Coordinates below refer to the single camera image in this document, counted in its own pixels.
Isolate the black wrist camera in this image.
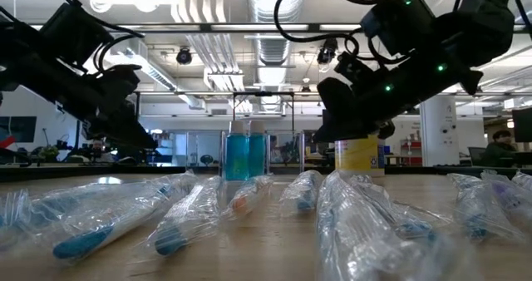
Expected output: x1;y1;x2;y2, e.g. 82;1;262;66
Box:
360;0;436;57
39;2;114;68

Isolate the orange white toothbrush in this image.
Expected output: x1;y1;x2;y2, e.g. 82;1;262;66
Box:
224;173;275;219

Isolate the white round pillar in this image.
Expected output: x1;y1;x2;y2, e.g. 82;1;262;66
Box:
419;94;458;168

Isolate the yellow white Lysol wipes canister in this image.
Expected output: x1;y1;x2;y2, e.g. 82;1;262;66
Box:
334;134;386;178

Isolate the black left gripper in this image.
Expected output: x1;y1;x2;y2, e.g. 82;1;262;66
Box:
0;52;159;150

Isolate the silver ventilation duct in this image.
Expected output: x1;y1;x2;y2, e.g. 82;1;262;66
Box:
247;0;304;111

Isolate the black computer monitor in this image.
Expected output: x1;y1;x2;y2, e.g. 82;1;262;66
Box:
0;116;37;144
511;107;532;144

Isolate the person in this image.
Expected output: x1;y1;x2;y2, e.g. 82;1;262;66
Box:
481;130;519;168
89;138;107;162

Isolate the black overhead camera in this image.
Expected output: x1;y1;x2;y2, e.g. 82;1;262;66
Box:
316;37;338;66

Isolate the black ceiling spotlight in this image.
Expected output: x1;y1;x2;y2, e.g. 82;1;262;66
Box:
175;47;194;66

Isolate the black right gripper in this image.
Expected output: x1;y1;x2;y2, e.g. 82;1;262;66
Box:
313;52;483;143

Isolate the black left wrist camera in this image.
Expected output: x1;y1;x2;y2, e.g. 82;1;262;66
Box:
39;2;114;68

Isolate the teal mouthwash bottle white cap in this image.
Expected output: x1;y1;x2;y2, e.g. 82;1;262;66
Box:
249;121;267;179
225;121;250;181

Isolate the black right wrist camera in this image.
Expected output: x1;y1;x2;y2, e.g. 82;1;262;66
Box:
360;0;436;57

